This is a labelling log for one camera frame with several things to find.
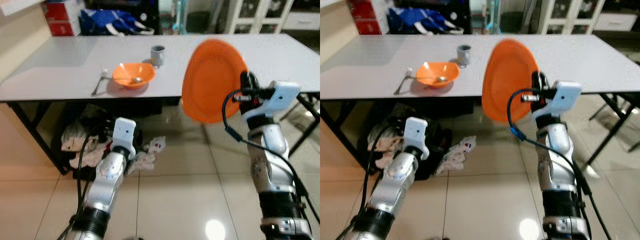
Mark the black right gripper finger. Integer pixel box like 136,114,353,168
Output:
239,71,261,100
531,70,550,96

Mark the orange plate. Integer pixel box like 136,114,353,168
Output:
180,38,250,125
481,38,542,124

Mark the black folding table leg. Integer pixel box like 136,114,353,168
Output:
287,92,321,156
7,101,68,175
320,102,371,171
582,92,640,168

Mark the white glass-door cabinet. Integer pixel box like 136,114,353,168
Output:
536,0,607,35
219,0,295,35

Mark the grey mug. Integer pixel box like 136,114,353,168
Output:
150,45,166,68
456,44,472,68

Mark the white drawer unit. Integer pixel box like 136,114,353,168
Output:
281,11,321,31
593,12,639,32

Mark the orange bowl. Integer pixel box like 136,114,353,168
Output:
416,61,460,90
112,62,156,90

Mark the white cloth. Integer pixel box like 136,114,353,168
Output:
127,136,167,176
434,135,477,176

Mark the black bag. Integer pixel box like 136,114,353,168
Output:
357,115,451,181
52,102,146,178

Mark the red box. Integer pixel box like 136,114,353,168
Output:
41,1,76,37
346,0,389,35

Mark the pale pink cloth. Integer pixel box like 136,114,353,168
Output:
60,122,113,170
367,135,407,170

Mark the metal fork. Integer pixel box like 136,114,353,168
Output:
393,67,414,96
90,68,109,97

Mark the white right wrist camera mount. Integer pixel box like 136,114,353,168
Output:
242,81,302,122
531,81,583,122

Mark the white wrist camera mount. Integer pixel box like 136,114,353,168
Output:
531,81,583,122
403,116,429,161
111,117,137,160
242,81,302,122

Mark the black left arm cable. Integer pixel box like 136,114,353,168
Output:
335,127,408,240
56,131,117,240

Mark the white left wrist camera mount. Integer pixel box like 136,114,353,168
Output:
111,117,137,160
403,116,429,161

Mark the blue bag with white straps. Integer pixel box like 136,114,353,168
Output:
386,6,464,36
79,8,156,37

